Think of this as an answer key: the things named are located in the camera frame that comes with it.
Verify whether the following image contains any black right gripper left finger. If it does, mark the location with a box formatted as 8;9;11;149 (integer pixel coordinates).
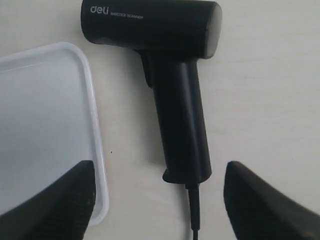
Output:
0;160;96;240

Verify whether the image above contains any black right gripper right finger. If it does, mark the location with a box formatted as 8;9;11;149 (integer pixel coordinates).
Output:
223;161;320;240

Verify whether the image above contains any black barcode scanner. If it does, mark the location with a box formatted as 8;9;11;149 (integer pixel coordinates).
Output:
80;0;222;186

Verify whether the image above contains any white plastic tray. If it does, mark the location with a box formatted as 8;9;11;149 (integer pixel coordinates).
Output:
0;42;110;226

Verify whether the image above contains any black scanner cable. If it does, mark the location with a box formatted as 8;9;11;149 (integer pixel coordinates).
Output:
185;182;201;240

